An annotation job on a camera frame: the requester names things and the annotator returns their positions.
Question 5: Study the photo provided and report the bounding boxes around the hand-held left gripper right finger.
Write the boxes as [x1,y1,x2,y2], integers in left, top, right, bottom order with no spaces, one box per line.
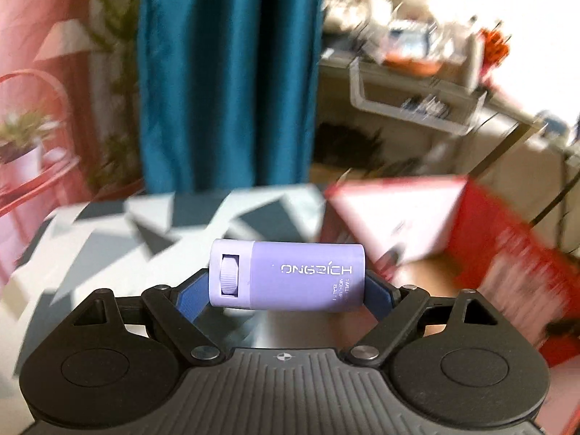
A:
[347,269,499,367]

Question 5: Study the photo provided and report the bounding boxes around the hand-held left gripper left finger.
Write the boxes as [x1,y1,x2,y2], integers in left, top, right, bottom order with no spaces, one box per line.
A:
[68,269,225,364]

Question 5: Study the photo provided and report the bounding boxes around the red cardboard box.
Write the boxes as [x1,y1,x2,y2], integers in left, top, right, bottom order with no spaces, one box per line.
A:
[323,174,580,369]

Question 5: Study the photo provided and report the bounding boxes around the purple cylindrical container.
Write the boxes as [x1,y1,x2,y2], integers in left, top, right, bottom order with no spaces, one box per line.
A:
[207,239,367,313]

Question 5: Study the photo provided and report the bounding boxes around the geometric patterned tablecloth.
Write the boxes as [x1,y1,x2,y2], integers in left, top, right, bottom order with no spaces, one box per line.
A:
[0,181,328,372]

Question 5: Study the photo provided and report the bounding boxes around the black bag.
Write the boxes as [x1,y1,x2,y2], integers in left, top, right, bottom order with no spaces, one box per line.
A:
[314,120,387,165]

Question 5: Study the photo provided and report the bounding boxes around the black-topped desk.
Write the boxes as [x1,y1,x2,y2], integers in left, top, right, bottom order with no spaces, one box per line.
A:
[317,47,551,182]

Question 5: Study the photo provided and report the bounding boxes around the teal curtain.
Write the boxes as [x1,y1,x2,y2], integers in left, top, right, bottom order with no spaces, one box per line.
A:
[137,0,325,195]

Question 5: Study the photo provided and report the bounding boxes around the orange bowl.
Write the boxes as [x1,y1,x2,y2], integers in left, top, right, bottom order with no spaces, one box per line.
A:
[384,52,444,77]

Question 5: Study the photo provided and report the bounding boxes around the orange artificial flowers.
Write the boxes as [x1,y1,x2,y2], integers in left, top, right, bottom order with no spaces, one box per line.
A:
[479,26,518,70]

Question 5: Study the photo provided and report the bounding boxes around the white wire basket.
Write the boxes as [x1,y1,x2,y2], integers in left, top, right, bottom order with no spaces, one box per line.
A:
[349,58,489,136]

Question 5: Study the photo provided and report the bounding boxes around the pink printed wall poster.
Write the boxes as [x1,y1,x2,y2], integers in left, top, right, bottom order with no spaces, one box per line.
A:
[0,0,148,282]

